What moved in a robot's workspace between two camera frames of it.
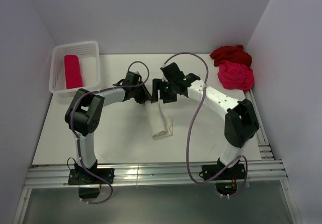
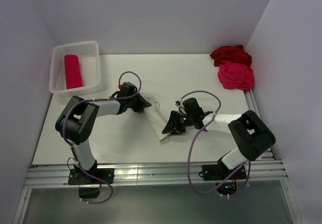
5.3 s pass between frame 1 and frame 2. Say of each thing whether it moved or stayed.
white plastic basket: stayed
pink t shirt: stayed
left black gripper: moved
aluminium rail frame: stayed
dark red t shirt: stayed
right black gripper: moved
